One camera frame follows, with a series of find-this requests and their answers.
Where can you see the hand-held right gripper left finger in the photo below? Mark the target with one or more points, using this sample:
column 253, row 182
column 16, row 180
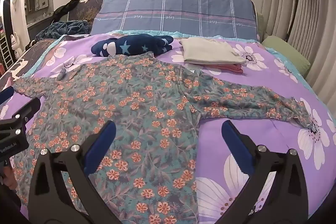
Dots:
column 101, row 146

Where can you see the dark blue fleece blanket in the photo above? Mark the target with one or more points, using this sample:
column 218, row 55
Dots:
column 68, row 27

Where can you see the green pillow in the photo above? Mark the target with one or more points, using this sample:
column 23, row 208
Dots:
column 286, row 56

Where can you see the black cloth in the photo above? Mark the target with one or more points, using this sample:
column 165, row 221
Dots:
column 65, row 8

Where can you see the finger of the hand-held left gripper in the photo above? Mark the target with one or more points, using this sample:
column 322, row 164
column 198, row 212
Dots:
column 22, row 113
column 6, row 96

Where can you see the purple floral bed sheet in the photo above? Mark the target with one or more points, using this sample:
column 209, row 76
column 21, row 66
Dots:
column 262, row 113

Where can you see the teal floral shirt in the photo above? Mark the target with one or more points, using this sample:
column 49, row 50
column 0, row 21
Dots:
column 147, row 113

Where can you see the pink folded garment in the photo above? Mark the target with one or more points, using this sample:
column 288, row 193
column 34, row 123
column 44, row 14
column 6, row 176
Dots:
column 231, row 68

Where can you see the person's left hand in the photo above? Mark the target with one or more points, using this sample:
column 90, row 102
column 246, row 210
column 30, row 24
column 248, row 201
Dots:
column 11, row 178

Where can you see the beige folded garment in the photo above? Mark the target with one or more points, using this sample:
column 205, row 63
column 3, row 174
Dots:
column 207, row 52

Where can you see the white cat figurine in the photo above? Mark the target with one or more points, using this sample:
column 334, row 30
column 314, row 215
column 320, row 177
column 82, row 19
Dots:
column 16, row 41

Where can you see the navy star-print garment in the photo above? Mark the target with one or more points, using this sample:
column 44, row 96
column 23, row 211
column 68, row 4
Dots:
column 126, row 47

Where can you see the white curtain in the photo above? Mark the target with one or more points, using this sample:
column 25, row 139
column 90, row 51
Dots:
column 315, row 29

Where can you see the blue plaid pillow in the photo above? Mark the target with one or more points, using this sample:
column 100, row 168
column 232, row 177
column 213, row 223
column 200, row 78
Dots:
column 178, row 11

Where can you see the dark floral blanket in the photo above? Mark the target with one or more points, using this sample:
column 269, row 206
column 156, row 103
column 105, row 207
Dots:
column 26, row 56

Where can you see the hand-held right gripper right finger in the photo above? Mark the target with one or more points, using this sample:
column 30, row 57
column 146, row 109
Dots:
column 236, row 149

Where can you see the white shelf rack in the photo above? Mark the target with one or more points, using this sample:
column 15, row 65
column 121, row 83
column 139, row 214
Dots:
column 6, row 50

